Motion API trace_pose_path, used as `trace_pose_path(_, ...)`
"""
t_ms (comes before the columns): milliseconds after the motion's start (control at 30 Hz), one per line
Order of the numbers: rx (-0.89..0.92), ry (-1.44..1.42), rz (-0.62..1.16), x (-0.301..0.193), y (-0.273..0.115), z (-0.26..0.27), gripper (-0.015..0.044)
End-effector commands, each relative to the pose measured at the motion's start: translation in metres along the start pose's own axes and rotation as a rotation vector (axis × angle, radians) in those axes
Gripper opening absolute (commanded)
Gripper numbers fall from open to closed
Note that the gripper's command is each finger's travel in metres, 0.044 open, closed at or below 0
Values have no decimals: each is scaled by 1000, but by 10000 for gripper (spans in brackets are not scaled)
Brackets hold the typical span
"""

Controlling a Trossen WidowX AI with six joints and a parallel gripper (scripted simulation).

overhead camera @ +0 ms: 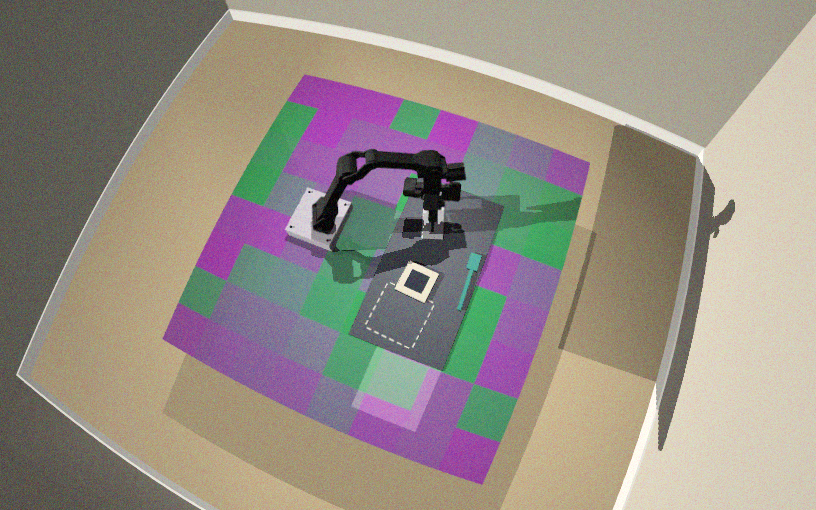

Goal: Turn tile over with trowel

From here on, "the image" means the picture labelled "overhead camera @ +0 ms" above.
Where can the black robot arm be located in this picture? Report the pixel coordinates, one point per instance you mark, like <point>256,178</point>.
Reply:
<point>429,164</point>

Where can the peach tile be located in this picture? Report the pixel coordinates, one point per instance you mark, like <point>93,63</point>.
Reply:
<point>417,281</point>

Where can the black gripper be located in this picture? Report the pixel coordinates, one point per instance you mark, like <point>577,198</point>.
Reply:
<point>450,192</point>

